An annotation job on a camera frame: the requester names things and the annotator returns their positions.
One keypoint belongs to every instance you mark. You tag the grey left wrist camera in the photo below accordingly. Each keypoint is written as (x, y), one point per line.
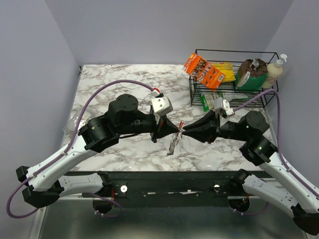
(162, 106)

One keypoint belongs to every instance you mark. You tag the yellow chips bag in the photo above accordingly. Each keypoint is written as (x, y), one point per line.
(227, 69)

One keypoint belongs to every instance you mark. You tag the green brown coffee bag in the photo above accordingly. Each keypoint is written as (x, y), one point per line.
(251, 75)

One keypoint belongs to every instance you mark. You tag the white pump lotion bottle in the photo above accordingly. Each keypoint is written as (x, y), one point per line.
(274, 71)

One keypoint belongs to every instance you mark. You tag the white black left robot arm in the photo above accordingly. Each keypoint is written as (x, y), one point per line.
(50, 180)

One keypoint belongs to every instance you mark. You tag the black wire basket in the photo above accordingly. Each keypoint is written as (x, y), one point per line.
(236, 58)

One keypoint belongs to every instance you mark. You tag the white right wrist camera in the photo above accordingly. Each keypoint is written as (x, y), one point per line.
(223, 108)

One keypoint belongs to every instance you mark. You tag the green white snack packet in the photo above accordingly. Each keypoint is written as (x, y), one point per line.
(207, 99)

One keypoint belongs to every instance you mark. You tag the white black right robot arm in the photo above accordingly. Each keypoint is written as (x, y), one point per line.
(299, 198)

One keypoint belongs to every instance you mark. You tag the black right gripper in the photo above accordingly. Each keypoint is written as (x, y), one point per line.
(205, 128)

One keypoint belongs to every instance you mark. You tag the orange snack box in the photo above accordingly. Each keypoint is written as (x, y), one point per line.
(203, 71)

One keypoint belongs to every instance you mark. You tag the black metal base rail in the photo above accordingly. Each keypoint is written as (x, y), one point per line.
(173, 189)

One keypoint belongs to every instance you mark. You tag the clear bag of foil items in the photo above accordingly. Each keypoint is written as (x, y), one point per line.
(70, 126)

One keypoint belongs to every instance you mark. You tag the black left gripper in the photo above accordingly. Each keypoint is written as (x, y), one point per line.
(164, 128)

